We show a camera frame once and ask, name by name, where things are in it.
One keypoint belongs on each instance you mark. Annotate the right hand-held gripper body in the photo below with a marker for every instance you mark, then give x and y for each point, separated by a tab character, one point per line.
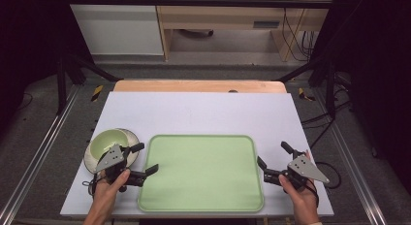
307	170

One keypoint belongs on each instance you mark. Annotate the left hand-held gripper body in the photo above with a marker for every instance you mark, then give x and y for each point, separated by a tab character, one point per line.
111	157

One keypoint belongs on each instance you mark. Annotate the light green bowl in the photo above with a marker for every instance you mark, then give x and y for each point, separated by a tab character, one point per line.
106	143

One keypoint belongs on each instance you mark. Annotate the person's right hand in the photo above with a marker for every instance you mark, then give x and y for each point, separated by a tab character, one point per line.
300	196

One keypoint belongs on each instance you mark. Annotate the person's left hand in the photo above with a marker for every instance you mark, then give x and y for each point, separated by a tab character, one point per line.
109	186

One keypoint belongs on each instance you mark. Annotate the light green tray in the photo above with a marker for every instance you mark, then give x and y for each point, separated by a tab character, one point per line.
200	173

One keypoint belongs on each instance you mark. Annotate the yellow and black tape marker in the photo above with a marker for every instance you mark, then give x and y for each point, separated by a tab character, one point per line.
97	93
303	94

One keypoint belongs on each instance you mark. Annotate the white board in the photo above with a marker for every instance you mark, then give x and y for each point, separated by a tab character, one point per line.
206	115

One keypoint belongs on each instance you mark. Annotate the wooden table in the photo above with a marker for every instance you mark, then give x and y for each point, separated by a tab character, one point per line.
194	86

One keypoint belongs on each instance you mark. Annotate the white cabinet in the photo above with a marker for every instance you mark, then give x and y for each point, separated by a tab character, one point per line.
119	27

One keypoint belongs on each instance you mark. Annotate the dark object under desk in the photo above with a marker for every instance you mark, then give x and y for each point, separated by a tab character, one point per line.
197	33

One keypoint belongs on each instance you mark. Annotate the light wooden desk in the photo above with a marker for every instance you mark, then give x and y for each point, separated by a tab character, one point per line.
219	18

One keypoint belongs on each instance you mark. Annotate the metal floor rail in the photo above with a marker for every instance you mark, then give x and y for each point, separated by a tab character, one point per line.
352	154
42	144

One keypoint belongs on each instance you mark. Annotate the black frame strut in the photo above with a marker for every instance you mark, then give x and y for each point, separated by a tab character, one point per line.
80	68
323	70

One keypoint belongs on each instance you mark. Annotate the black horizontal frame bar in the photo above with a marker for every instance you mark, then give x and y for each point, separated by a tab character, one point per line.
194	2

